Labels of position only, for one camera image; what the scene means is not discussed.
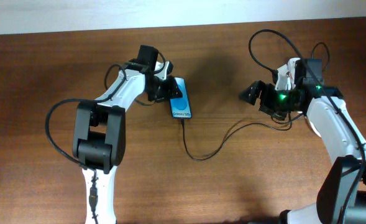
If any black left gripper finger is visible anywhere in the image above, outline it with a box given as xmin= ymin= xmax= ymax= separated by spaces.
xmin=162 ymin=76 xmax=183 ymax=99
xmin=155 ymin=91 xmax=172 ymax=103

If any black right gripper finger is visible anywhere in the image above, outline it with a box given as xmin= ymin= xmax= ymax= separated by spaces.
xmin=239 ymin=81 xmax=265 ymax=105
xmin=259 ymin=105 xmax=287 ymax=121

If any blue screen smartphone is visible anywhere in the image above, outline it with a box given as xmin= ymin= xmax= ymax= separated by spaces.
xmin=170 ymin=77 xmax=192 ymax=119

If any black USB charging cable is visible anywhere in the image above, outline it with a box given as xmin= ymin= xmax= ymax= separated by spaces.
xmin=180 ymin=42 xmax=331 ymax=162

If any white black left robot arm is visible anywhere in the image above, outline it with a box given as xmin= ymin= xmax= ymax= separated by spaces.
xmin=73 ymin=45 xmax=183 ymax=223

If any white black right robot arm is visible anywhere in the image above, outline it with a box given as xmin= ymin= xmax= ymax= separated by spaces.
xmin=239 ymin=58 xmax=366 ymax=223

